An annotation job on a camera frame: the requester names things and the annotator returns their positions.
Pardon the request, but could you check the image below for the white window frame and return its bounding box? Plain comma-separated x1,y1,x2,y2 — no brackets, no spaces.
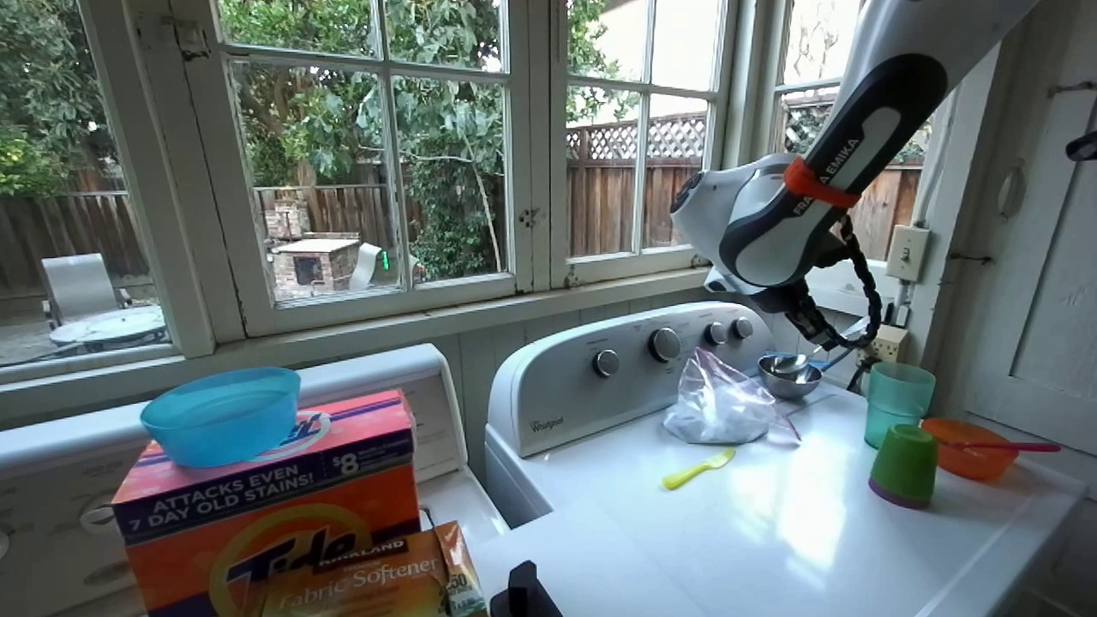
0,0,904,431

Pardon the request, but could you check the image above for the green plastic cup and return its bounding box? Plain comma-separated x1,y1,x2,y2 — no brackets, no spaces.
868,422,944,510

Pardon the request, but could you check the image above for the round outdoor table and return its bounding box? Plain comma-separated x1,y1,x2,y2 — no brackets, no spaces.
44,303,170,350

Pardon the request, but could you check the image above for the orange fabric softener box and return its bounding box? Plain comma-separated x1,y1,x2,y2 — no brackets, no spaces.
252,522,489,617

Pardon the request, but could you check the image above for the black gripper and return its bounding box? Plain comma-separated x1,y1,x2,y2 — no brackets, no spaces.
755,276,857,353

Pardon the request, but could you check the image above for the white wall switch plate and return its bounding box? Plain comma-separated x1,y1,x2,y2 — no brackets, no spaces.
889,222,935,288

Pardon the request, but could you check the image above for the beige wall plug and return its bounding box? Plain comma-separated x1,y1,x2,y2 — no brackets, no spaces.
872,323,912,368

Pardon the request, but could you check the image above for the white panel door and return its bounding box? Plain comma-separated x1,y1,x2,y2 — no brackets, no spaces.
930,0,1097,460

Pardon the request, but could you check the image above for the orange plastic bowl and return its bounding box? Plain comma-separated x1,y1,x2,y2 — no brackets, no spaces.
920,416,1022,482

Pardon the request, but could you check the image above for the white appliance without knobs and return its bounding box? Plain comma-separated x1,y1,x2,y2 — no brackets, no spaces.
0,340,512,617

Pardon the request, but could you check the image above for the blue plastic cup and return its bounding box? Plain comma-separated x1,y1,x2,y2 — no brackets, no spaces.
859,360,939,454

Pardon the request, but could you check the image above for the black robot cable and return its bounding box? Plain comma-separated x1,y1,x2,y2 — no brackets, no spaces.
815,210,889,346

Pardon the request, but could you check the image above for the white washer with knobs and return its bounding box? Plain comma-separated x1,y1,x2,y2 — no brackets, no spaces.
476,299,1090,617

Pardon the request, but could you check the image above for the silver metal measuring cup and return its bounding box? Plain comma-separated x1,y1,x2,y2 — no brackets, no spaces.
756,350,826,404

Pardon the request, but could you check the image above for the red plastic spoon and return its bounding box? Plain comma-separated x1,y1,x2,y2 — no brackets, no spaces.
945,435,1062,457

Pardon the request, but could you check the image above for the blue plastic bowl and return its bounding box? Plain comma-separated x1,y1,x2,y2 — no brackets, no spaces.
138,363,306,473

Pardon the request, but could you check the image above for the clear plastic bag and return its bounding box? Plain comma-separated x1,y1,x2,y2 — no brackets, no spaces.
662,346,803,448

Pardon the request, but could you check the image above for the grey outdoor chair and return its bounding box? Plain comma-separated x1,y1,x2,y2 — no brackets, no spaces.
38,249,132,331

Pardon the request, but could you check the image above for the stone outdoor grill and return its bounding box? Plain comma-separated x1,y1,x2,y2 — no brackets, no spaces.
270,232,364,303

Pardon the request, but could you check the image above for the orange strap on arm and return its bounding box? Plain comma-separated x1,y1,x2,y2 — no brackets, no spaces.
782,155,859,212

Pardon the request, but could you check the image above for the orange Tide detergent box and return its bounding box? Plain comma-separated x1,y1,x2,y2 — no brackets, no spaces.
108,387,426,617

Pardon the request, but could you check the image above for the yellow plastic fork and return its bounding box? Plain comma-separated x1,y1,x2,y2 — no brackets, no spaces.
662,446,742,495

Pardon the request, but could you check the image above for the brown wooden fence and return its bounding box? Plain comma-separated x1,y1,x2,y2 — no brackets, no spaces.
0,112,930,294

